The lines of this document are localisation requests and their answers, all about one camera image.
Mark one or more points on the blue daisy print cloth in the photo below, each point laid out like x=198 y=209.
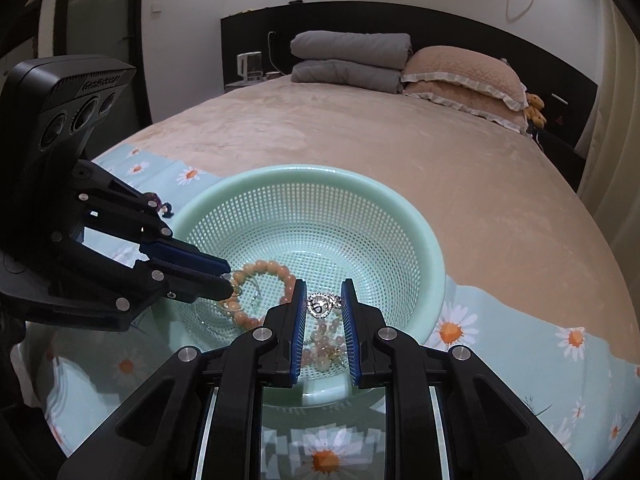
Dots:
x=500 y=320

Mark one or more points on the black headboard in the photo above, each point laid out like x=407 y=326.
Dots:
x=350 y=17

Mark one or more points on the grey folded quilt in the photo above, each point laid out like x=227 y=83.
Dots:
x=345 y=76
x=350 y=47

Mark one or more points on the green plastic strainer basket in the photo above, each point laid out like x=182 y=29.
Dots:
x=320 y=220

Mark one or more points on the black bedside table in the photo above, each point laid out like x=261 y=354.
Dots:
x=562 y=160

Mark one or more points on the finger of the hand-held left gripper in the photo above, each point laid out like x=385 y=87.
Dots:
x=190 y=255
x=190 y=287

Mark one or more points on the beige frilled pillow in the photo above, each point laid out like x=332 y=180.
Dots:
x=465 y=105
x=460 y=72

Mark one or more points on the multicoloured shiny trinket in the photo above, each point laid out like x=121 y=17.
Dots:
x=158 y=202

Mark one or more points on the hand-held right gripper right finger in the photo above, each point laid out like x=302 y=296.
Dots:
x=350 y=332

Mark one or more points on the brown plush bear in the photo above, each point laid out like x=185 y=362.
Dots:
x=535 y=109

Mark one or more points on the white bedside appliance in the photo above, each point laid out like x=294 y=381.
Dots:
x=249 y=64

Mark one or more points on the cream curtain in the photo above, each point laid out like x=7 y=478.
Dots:
x=615 y=135

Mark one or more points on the dark glass door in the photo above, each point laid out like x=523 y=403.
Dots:
x=110 y=20

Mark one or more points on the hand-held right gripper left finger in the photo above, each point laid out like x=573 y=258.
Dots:
x=299 y=332

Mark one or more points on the bed with beige blanket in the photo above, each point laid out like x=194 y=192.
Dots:
x=400 y=150

